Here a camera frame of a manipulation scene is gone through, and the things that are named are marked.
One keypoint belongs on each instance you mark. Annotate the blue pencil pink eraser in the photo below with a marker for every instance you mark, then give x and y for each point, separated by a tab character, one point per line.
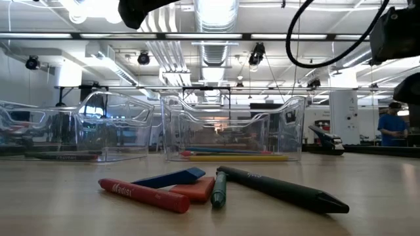
223	150

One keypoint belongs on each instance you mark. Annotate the red crayon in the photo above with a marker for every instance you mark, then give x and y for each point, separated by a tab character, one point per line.
144	195

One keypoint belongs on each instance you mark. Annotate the black pen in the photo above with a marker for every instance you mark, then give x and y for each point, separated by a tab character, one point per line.
279	188

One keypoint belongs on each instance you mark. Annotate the black stapler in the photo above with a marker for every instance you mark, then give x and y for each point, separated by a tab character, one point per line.
328	144

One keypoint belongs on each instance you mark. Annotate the silver ventilation duct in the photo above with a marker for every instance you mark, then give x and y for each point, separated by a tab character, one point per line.
215	19

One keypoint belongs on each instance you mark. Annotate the dark green crayon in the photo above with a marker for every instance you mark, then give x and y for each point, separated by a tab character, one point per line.
65	157

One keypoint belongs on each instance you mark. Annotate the blue crayon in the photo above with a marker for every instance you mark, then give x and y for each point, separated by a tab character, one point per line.
170	178

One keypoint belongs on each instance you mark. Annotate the person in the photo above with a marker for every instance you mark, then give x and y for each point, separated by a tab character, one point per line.
392	131

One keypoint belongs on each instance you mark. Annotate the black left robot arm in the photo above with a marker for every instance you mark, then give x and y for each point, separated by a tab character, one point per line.
141	11

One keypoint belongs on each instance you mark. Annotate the orange crayon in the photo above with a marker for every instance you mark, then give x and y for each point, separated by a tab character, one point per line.
193	190

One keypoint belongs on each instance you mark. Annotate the clear plastic bin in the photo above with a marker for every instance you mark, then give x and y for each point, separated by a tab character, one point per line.
131	137
288	144

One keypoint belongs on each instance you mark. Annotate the yellow pencil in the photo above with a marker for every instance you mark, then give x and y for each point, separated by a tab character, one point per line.
236	158

